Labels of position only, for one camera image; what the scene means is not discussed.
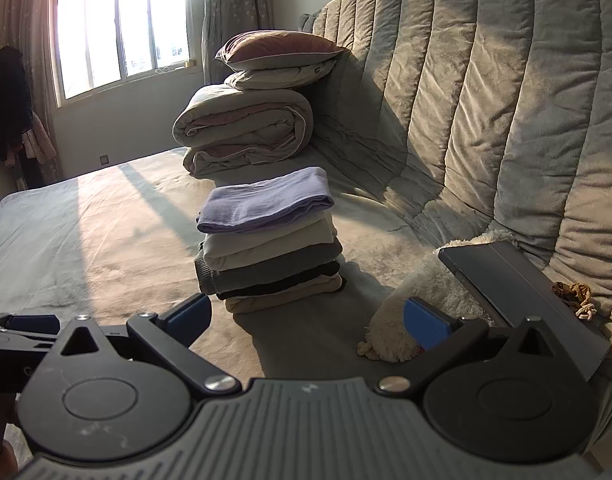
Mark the grey bed sheet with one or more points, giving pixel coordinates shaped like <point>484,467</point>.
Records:
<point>110,240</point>

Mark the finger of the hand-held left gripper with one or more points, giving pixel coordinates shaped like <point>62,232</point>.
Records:
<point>20,344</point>
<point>35,324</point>

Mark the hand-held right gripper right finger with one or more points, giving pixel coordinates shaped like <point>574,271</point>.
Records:
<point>426,320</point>

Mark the window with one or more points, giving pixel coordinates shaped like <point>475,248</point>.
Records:
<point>120,30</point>

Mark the grey quilted headboard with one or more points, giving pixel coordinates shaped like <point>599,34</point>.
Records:
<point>486,110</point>

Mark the white plush toy dog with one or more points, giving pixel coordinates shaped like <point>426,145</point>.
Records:
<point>416,285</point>

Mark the pink and beige pillow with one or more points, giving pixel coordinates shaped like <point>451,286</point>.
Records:
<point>281,50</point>

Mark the pink hanging clothes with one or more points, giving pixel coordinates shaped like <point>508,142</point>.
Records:
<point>38,142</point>

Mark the folded beige quilt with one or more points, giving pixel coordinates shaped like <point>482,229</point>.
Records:
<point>240,130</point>

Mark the beige folded garment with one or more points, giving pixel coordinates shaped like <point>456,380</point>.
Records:
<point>286,300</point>

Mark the purple pants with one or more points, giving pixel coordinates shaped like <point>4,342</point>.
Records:
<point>266,200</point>

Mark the white folded garment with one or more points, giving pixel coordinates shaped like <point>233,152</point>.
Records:
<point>271,245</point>

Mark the grey star-patterned curtain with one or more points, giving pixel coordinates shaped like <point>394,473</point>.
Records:
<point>230,5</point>

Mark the brown hair scrunchie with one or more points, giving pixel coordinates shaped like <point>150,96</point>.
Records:
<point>573,295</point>

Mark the plain beige curtain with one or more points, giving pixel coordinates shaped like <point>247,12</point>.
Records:
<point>35,35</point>

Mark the dark hanging clothes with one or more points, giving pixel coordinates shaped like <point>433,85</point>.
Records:
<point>5,105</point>

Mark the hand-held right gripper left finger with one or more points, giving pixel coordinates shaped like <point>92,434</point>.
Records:
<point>190,317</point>

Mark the black folded garment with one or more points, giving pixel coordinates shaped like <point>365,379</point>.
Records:
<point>286,285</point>

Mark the dark tablet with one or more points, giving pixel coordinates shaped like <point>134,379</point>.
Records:
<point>526,290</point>

